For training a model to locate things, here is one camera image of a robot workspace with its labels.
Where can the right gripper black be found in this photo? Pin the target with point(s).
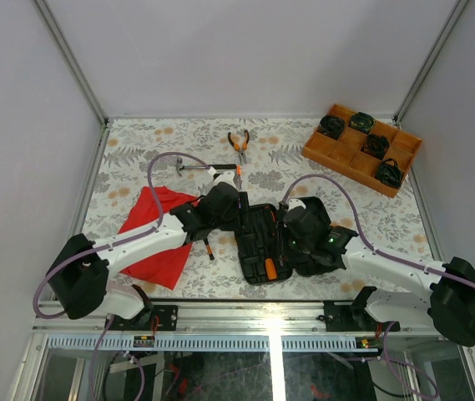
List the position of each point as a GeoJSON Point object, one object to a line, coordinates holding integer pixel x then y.
{"type": "Point", "coordinates": [296, 255]}

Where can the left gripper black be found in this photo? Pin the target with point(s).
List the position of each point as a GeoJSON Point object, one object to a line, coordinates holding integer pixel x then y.
{"type": "Point", "coordinates": [243, 213]}

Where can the black orange screwdriver large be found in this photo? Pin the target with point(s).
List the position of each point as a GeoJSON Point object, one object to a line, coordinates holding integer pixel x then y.
{"type": "Point", "coordinates": [277, 240]}

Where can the black plastic tool case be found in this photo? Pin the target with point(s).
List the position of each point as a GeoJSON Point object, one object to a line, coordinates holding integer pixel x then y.
{"type": "Point", "coordinates": [251, 250]}

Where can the small black orange screwdriver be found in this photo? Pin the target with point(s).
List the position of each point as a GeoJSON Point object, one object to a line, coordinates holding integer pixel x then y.
{"type": "Point", "coordinates": [209, 249]}

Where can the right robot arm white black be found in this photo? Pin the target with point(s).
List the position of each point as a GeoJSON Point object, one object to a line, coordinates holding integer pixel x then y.
{"type": "Point", "coordinates": [433, 293]}

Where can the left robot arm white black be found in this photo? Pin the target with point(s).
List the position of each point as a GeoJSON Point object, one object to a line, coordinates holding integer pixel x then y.
{"type": "Point", "coordinates": [82, 276]}

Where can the small orange tipped precision screwdriver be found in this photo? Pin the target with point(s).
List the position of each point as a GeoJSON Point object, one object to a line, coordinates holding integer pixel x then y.
{"type": "Point", "coordinates": [238, 180]}

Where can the small hammer black grip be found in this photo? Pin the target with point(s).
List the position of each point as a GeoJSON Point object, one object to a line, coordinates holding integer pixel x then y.
{"type": "Point", "coordinates": [180, 166]}

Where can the red cloth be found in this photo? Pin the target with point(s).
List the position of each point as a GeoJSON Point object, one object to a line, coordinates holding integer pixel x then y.
{"type": "Point", "coordinates": [165, 267]}

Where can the orange wooden divided tray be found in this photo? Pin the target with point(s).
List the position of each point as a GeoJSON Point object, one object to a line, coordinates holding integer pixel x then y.
{"type": "Point", "coordinates": [362, 148]}

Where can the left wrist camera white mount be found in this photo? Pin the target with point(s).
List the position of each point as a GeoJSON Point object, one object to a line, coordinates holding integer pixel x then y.
{"type": "Point", "coordinates": [226, 176]}

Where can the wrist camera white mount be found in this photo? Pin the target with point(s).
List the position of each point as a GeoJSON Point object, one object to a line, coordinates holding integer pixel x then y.
{"type": "Point", "coordinates": [291, 204]}
{"type": "Point", "coordinates": [226, 176]}

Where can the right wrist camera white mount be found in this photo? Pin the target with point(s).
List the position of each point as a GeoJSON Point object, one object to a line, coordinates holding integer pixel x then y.
{"type": "Point", "coordinates": [291, 204]}

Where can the orange handled pliers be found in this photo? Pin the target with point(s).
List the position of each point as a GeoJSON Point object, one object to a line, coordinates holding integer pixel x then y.
{"type": "Point", "coordinates": [240, 148]}

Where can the aluminium frame rail front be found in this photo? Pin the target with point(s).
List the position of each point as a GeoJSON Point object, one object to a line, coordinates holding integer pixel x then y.
{"type": "Point", "coordinates": [212, 326]}

